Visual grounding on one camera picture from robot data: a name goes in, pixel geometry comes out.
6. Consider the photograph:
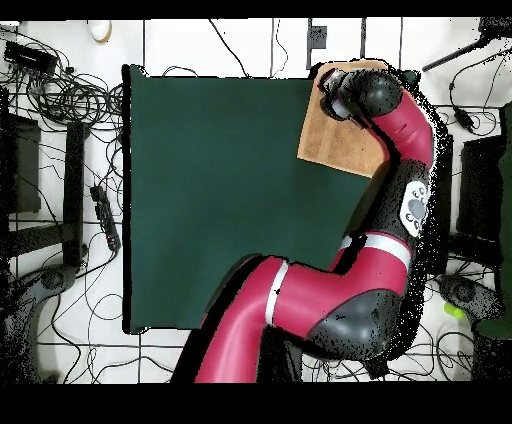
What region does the tan terry towel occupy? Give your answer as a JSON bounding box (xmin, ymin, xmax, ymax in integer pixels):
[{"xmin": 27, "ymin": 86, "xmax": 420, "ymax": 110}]
[{"xmin": 296, "ymin": 59, "xmax": 392, "ymax": 179}]

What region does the black flat panel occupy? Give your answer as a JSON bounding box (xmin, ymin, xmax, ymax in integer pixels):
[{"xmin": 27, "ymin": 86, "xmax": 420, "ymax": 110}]
[
  {"xmin": 457, "ymin": 135, "xmax": 505, "ymax": 243},
  {"xmin": 0, "ymin": 113, "xmax": 42, "ymax": 215}
]

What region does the dark green table cloth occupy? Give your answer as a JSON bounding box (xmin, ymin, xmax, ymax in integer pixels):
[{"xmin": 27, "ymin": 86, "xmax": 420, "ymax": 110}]
[{"xmin": 121, "ymin": 63, "xmax": 421, "ymax": 335}]

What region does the black power strip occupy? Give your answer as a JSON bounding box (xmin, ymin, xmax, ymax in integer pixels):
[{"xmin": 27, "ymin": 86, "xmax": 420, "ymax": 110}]
[{"xmin": 89, "ymin": 184, "xmax": 122, "ymax": 252}]

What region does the black power box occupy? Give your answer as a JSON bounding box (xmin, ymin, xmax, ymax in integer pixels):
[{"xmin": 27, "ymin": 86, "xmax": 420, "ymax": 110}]
[{"xmin": 361, "ymin": 355, "xmax": 390, "ymax": 380}]

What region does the black tripod base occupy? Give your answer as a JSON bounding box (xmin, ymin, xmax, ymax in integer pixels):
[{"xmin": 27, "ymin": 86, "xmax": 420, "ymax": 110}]
[
  {"xmin": 435, "ymin": 273, "xmax": 505, "ymax": 321},
  {"xmin": 15, "ymin": 264, "xmax": 81, "ymax": 305}
]

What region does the yellow-green ball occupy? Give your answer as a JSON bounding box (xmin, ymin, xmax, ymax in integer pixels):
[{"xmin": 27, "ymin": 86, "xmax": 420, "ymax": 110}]
[{"xmin": 442, "ymin": 302, "xmax": 467, "ymax": 320}]

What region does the black power adapter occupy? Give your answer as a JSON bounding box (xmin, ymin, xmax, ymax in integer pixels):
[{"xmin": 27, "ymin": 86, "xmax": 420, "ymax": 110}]
[{"xmin": 452, "ymin": 107, "xmax": 476, "ymax": 134}]

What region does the white tape roll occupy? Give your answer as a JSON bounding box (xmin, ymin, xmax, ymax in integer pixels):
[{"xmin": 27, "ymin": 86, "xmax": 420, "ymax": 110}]
[{"xmin": 87, "ymin": 19, "xmax": 113, "ymax": 44}]

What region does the black rod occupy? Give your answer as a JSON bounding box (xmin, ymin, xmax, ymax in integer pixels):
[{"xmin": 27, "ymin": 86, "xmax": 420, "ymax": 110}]
[{"xmin": 420, "ymin": 38, "xmax": 491, "ymax": 74}]

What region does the dark green sheet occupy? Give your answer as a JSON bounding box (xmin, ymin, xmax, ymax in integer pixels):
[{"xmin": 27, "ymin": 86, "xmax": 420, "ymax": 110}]
[{"xmin": 474, "ymin": 101, "xmax": 512, "ymax": 340}]

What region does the black box device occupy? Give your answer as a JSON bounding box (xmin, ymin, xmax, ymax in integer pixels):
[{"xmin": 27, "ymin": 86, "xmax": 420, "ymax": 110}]
[{"xmin": 2, "ymin": 40, "xmax": 59, "ymax": 76}]

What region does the grey square frame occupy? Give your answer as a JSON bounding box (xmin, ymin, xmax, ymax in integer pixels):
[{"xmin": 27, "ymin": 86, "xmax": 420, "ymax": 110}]
[{"xmin": 306, "ymin": 17, "xmax": 367, "ymax": 72}]

